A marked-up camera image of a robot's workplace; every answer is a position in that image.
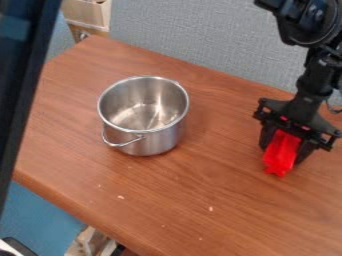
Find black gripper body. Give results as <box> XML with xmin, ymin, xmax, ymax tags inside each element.
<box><xmin>253</xmin><ymin>96</ymin><xmax>342</xmax><ymax>151</ymax></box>

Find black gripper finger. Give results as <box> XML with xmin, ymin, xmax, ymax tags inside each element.
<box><xmin>295</xmin><ymin>140</ymin><xmax>316</xmax><ymax>164</ymax></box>
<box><xmin>259</xmin><ymin>121</ymin><xmax>276</xmax><ymax>149</ymax></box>

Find red cross-shaped plastic bar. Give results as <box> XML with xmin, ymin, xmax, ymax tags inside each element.
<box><xmin>263</xmin><ymin>130</ymin><xmax>301</xmax><ymax>177</ymax></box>

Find stainless steel pot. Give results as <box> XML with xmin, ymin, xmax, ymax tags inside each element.
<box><xmin>97</xmin><ymin>76</ymin><xmax>189</xmax><ymax>156</ymax></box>

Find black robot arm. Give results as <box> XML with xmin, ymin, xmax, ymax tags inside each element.
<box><xmin>0</xmin><ymin>0</ymin><xmax>342</xmax><ymax>165</ymax></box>

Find wooden table leg frame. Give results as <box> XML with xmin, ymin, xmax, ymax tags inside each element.
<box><xmin>64</xmin><ymin>226</ymin><xmax>117</xmax><ymax>256</ymax></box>

